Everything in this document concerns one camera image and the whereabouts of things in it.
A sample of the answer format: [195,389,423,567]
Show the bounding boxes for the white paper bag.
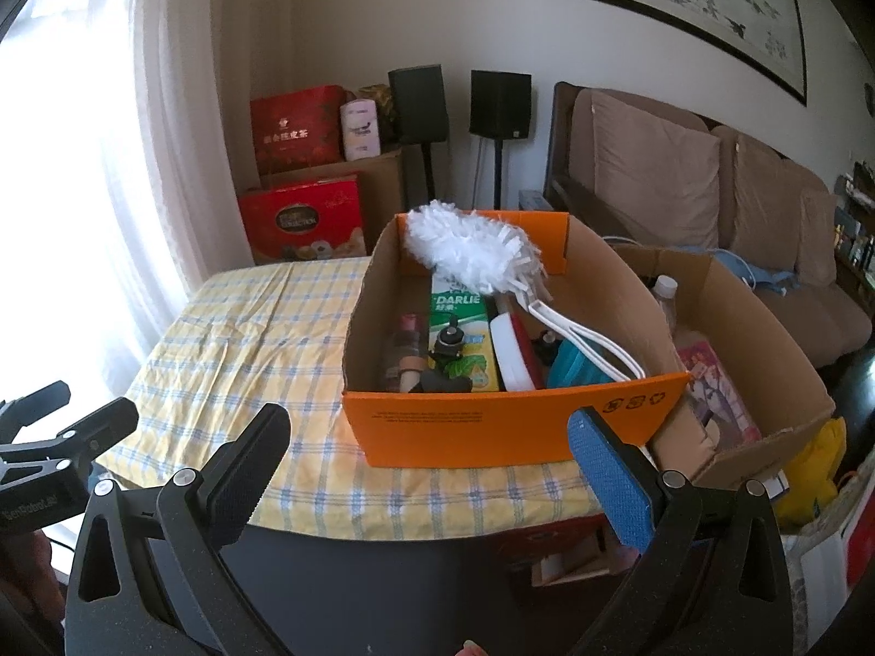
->
[783,499,869,656]

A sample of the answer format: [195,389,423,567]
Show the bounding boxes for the black knob screw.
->
[429,320,474,377]

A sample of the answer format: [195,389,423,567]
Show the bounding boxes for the white fluffy duster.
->
[405,200,647,384]

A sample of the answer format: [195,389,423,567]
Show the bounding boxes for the gold patterned bag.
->
[355,84,401,151]

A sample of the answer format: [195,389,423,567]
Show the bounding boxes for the clear bottle white cap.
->
[649,275,681,329]

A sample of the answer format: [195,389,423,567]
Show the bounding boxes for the shelf with small items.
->
[830,160,875,274]

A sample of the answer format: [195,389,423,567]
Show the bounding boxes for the orange cardboard box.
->
[342,210,693,469]

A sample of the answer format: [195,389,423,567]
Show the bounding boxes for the blue cloth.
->
[711,249,801,298]

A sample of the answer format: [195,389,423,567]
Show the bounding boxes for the large open cardboard box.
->
[608,242,836,493]

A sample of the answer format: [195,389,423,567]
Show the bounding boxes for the brown cardboard carton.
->
[260,147,404,220]

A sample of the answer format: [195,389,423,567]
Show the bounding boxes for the white red lint brush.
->
[488,311,548,390]

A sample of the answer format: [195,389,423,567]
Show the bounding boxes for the clear plastic tube container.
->
[383,313,430,395]

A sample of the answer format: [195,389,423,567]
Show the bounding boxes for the white curtain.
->
[0,0,257,418]

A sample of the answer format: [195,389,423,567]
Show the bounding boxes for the pink printed packet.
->
[676,342,763,452]

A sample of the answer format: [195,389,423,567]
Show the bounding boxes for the black speaker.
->
[387,66,450,146]
[469,69,533,139]

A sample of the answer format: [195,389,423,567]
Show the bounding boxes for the yellow plaid tablecloth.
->
[106,256,620,541]

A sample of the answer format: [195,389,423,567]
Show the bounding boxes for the blue collapsible funnel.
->
[547,338,626,389]

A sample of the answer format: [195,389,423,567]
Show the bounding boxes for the red chocolate box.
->
[238,174,363,266]

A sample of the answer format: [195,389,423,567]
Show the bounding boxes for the yellow bag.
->
[775,417,849,530]

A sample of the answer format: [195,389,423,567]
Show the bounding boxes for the white canister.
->
[340,99,382,160]

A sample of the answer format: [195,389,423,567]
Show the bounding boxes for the small brown sofa cushion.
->
[796,188,842,288]

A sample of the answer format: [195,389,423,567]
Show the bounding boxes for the red gift bag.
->
[249,85,348,175]

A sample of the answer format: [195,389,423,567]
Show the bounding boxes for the brown sofa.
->
[543,80,875,370]

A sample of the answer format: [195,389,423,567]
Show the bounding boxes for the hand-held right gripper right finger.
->
[567,406,794,656]

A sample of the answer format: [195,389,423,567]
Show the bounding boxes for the green toothpaste box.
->
[429,273,507,394]

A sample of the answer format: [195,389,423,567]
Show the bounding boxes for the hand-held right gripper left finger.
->
[65,405,290,656]

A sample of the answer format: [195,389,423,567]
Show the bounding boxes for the large brown sofa cushion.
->
[591,90,722,250]

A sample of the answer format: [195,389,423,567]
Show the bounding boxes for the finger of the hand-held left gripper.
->
[0,396,139,486]
[0,379,73,445]

